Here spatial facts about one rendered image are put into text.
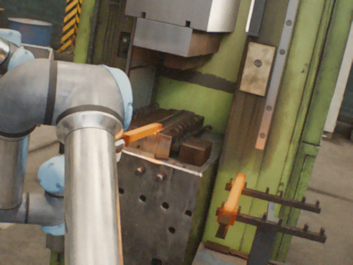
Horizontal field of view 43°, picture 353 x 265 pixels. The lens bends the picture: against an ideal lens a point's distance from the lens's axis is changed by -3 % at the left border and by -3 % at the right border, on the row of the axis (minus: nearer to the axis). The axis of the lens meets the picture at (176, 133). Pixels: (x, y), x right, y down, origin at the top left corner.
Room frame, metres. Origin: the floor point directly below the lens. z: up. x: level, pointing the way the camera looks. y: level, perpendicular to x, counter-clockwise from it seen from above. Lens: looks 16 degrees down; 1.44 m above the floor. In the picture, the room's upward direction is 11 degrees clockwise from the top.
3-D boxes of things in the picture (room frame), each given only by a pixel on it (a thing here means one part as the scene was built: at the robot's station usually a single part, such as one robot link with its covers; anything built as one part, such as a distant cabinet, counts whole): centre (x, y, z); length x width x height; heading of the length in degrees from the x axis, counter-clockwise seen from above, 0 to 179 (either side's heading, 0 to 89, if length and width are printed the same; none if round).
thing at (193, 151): (1.57, -0.08, 0.95); 0.12 x 0.08 x 0.06; 164
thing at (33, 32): (5.90, 2.14, 0.44); 0.59 x 0.59 x 0.88
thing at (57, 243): (1.77, 0.42, 0.36); 0.09 x 0.07 x 0.12; 74
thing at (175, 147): (1.69, -0.05, 0.95); 0.34 x 0.03 x 0.03; 164
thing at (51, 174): (1.00, 0.25, 1.01); 0.11 x 0.08 x 0.09; 164
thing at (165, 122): (1.75, 0.03, 0.99); 0.42 x 0.05 x 0.01; 164
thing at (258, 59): (1.59, -0.23, 1.27); 0.09 x 0.02 x 0.17; 74
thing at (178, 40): (1.76, 0.05, 1.32); 0.42 x 0.20 x 0.10; 164
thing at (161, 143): (1.76, 0.05, 0.96); 0.42 x 0.20 x 0.09; 164
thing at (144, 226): (1.75, -0.01, 0.69); 0.56 x 0.38 x 0.45; 164
